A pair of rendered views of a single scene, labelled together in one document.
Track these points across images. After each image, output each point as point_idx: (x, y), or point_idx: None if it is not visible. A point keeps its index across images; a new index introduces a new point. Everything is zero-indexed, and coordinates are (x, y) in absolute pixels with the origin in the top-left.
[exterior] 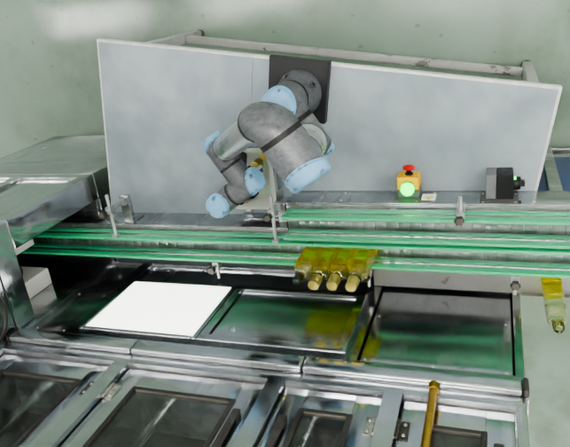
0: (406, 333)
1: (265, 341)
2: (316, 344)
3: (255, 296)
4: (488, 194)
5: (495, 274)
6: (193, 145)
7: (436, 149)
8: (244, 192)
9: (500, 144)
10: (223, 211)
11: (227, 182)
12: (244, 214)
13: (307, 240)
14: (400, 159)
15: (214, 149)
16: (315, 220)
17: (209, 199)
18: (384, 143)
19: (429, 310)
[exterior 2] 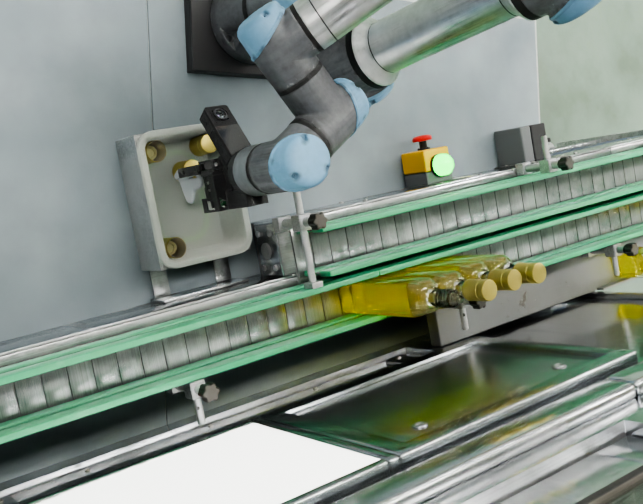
0: (600, 342)
1: (519, 397)
2: (586, 364)
3: (330, 406)
4: (527, 155)
5: (599, 247)
6: (18, 157)
7: (435, 113)
8: (350, 120)
9: (498, 97)
10: (327, 165)
11: (245, 148)
12: (156, 299)
13: (370, 265)
14: (395, 135)
15: (306, 19)
16: (378, 218)
17: (296, 140)
18: (372, 110)
19: (559, 330)
